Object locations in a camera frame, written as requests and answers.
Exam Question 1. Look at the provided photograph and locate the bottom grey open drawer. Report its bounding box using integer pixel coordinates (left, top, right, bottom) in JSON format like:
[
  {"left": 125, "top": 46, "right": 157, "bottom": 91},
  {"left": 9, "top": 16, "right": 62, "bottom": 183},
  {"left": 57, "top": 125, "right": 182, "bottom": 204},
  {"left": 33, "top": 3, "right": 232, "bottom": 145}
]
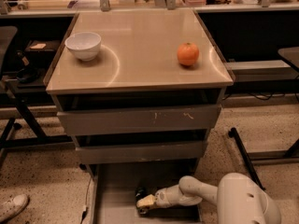
[{"left": 90, "top": 161, "right": 203, "bottom": 224}]

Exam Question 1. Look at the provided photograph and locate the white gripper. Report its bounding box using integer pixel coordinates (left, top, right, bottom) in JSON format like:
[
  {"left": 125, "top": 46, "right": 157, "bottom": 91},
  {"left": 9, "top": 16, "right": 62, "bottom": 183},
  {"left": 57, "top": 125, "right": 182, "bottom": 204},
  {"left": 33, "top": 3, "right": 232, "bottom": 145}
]
[{"left": 136, "top": 188, "right": 171, "bottom": 209}]

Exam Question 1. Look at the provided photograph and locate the white shoe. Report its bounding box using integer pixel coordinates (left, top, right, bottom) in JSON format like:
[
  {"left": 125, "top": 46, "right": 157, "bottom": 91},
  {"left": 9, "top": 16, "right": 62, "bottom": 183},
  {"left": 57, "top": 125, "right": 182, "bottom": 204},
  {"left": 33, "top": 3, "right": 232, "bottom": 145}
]
[{"left": 0, "top": 194, "right": 29, "bottom": 223}]

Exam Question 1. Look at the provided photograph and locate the middle grey drawer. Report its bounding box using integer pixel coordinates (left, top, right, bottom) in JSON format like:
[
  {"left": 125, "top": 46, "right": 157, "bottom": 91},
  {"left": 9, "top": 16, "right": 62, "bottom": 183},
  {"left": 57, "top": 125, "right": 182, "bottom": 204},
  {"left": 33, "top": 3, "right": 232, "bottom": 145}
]
[{"left": 76, "top": 140, "right": 207, "bottom": 164}]

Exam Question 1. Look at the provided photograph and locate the black table leg right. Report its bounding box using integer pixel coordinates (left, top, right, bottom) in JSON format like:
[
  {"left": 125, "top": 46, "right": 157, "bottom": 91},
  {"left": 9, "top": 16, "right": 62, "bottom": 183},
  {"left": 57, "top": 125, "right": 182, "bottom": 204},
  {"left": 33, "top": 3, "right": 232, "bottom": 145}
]
[{"left": 228, "top": 128, "right": 264, "bottom": 190}]

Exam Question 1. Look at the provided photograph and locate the green soda can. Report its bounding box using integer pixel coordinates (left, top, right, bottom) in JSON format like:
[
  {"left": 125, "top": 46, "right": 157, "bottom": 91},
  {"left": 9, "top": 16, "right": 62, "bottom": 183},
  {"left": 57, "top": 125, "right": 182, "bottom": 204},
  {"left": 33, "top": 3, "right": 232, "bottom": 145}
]
[{"left": 135, "top": 187, "right": 147, "bottom": 215}]

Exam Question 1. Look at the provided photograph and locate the black desk frame left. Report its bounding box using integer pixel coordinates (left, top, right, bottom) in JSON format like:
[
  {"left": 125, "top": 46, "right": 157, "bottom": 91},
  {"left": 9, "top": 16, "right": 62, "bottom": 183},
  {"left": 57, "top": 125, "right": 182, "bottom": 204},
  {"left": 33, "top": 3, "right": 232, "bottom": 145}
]
[{"left": 0, "top": 81, "right": 71, "bottom": 164}]

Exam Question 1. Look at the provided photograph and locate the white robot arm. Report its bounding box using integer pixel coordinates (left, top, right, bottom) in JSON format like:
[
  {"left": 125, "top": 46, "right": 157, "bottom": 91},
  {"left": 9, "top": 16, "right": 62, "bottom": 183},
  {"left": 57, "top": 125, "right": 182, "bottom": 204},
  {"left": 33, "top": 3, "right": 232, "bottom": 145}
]
[{"left": 135, "top": 173, "right": 281, "bottom": 224}]

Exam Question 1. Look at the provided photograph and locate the top grey drawer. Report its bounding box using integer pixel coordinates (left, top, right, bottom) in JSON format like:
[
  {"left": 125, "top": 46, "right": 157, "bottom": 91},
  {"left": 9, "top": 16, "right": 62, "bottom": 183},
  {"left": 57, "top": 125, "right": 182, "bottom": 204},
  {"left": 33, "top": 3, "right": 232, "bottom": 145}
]
[{"left": 58, "top": 105, "right": 221, "bottom": 136}]

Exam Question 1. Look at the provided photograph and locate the orange fruit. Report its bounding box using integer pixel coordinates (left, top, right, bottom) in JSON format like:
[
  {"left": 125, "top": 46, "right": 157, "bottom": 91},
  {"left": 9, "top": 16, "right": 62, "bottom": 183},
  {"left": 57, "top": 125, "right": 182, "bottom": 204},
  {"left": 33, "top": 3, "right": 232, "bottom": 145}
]
[{"left": 177, "top": 42, "right": 199, "bottom": 66}]

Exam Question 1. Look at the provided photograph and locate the white ceramic bowl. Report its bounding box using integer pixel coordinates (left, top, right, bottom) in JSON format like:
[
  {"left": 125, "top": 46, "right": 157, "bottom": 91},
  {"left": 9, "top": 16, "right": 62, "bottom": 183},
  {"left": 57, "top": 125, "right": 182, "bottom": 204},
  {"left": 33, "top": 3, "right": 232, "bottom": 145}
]
[{"left": 64, "top": 32, "right": 102, "bottom": 61}]

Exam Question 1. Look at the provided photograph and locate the white cable on floor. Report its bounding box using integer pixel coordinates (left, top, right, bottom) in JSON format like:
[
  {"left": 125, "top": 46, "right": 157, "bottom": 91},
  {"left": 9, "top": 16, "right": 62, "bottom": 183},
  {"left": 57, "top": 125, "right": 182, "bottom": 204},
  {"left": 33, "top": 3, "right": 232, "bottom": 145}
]
[{"left": 79, "top": 175, "right": 93, "bottom": 224}]

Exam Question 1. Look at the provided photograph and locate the grey drawer cabinet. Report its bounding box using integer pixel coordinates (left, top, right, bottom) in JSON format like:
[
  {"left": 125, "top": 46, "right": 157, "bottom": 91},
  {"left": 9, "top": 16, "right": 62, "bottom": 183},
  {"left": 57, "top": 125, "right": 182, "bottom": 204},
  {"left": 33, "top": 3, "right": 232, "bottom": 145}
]
[{"left": 47, "top": 9, "right": 233, "bottom": 218}]

